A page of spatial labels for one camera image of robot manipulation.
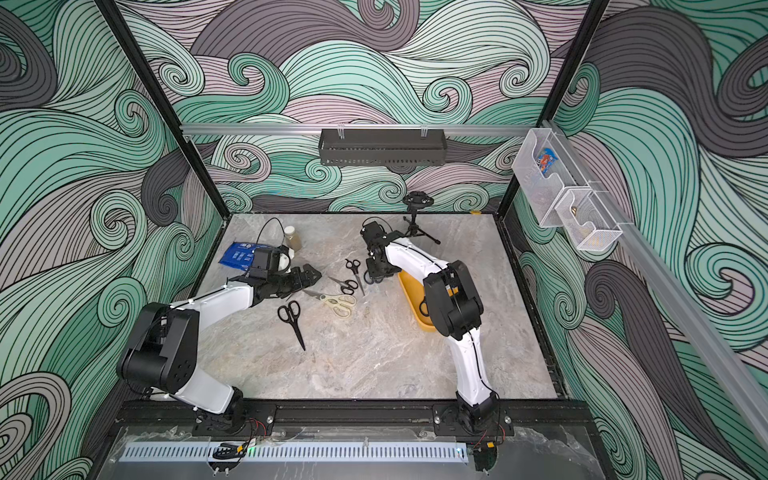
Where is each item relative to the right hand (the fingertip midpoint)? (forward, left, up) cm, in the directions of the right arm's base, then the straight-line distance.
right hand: (386, 272), depth 98 cm
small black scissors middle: (-3, +13, -3) cm, 14 cm away
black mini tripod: (+12, -9, +21) cm, 26 cm away
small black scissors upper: (+6, +11, -4) cm, 13 cm away
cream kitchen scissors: (-10, +15, -4) cm, 18 cm away
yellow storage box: (-6, -10, -5) cm, 12 cm away
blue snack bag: (+8, +52, 0) cm, 52 cm away
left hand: (-4, +24, +5) cm, 24 cm away
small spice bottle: (+11, +33, +4) cm, 35 cm away
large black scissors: (-13, +31, -4) cm, 34 cm away
